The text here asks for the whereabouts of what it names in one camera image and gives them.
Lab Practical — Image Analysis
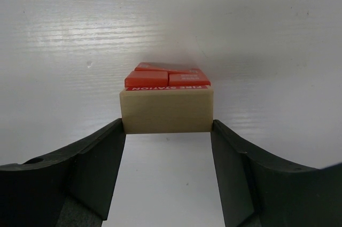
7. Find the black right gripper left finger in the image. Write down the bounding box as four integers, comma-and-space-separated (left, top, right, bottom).
1, 119, 126, 226

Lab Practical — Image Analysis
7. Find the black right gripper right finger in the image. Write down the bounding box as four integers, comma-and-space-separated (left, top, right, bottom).
211, 120, 341, 226

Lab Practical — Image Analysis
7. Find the natural wood block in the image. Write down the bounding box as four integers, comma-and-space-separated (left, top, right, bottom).
120, 85, 214, 134

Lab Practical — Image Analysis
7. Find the red block with letter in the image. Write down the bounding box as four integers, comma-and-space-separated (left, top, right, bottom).
124, 71, 168, 88

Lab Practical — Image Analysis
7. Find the red wood block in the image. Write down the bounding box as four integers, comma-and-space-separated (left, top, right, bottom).
168, 73, 211, 86

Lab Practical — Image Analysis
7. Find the small red block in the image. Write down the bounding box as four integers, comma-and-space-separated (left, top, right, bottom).
134, 62, 200, 74

